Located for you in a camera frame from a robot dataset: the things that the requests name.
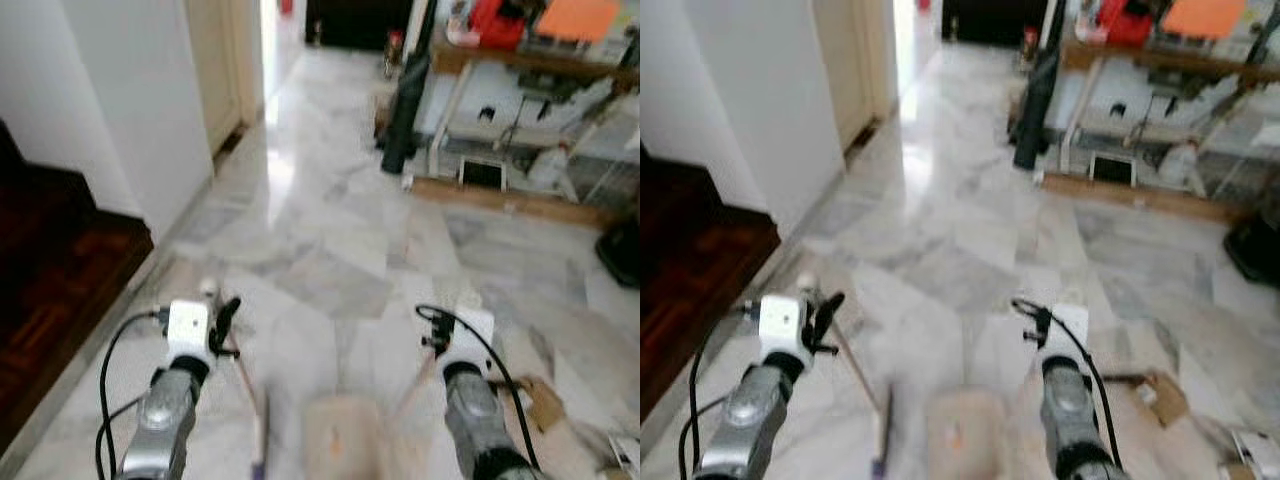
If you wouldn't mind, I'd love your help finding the tall black bag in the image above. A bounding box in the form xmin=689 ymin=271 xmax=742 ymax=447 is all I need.
xmin=1012 ymin=0 xmax=1066 ymax=171
xmin=380 ymin=0 xmax=436 ymax=176

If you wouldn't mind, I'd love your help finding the white framed tablet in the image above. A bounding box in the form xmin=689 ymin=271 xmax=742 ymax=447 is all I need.
xmin=1088 ymin=152 xmax=1138 ymax=187
xmin=458 ymin=155 xmax=508 ymax=191

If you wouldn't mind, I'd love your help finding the red bag on table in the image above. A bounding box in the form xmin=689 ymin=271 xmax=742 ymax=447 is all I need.
xmin=1095 ymin=0 xmax=1151 ymax=46
xmin=468 ymin=0 xmax=526 ymax=51

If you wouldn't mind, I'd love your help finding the beige dustpan with wooden handle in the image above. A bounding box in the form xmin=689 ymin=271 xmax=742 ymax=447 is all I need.
xmin=300 ymin=350 xmax=443 ymax=480
xmin=922 ymin=390 xmax=1011 ymax=480

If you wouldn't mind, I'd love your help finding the white plastic jug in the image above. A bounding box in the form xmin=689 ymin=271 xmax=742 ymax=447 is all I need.
xmin=1160 ymin=140 xmax=1201 ymax=191
xmin=530 ymin=140 xmax=573 ymax=191

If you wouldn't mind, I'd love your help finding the white packaging piece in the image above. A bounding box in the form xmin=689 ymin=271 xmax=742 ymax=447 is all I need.
xmin=1225 ymin=428 xmax=1280 ymax=479
xmin=605 ymin=432 xmax=641 ymax=476

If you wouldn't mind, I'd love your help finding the wooden table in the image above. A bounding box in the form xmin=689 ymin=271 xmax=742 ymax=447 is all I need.
xmin=432 ymin=35 xmax=641 ymax=91
xmin=1060 ymin=35 xmax=1280 ymax=86

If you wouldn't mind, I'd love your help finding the labelled brown cardboard box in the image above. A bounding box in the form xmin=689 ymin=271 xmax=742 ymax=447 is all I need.
xmin=1138 ymin=370 xmax=1191 ymax=429
xmin=515 ymin=375 xmax=566 ymax=433

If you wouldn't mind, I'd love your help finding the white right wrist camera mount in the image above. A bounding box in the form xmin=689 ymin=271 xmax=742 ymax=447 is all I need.
xmin=1045 ymin=302 xmax=1090 ymax=362
xmin=450 ymin=307 xmax=497 ymax=367

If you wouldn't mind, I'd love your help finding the long wooden plank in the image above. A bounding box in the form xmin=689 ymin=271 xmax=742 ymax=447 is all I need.
xmin=1040 ymin=172 xmax=1236 ymax=223
xmin=408 ymin=176 xmax=613 ymax=229

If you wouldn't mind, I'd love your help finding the dark cabinet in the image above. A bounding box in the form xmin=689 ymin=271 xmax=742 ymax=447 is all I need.
xmin=940 ymin=0 xmax=1046 ymax=46
xmin=305 ymin=0 xmax=413 ymax=51

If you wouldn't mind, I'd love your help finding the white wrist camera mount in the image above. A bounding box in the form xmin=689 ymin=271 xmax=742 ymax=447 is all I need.
xmin=165 ymin=297 xmax=216 ymax=369
xmin=757 ymin=294 xmax=807 ymax=364
xmin=450 ymin=307 xmax=497 ymax=367
xmin=1045 ymin=302 xmax=1090 ymax=362

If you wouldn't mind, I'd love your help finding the orange paper sheet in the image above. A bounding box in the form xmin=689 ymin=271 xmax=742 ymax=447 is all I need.
xmin=537 ymin=0 xmax=623 ymax=43
xmin=1162 ymin=0 xmax=1249 ymax=39

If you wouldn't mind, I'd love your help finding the cream table appliance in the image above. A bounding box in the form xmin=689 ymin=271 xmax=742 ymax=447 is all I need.
xmin=530 ymin=30 xmax=641 ymax=69
xmin=1160 ymin=28 xmax=1280 ymax=65

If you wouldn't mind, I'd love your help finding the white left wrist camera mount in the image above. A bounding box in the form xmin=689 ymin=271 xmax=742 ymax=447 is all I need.
xmin=757 ymin=294 xmax=807 ymax=364
xmin=165 ymin=297 xmax=216 ymax=369

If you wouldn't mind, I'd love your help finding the cream door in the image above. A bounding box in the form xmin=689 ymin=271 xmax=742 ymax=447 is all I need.
xmin=812 ymin=0 xmax=896 ymax=146
xmin=185 ymin=0 xmax=263 ymax=151

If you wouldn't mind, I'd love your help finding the wooden broom with white cap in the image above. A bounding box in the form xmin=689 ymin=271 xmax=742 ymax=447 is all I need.
xmin=198 ymin=278 xmax=271 ymax=479
xmin=795 ymin=272 xmax=893 ymax=479

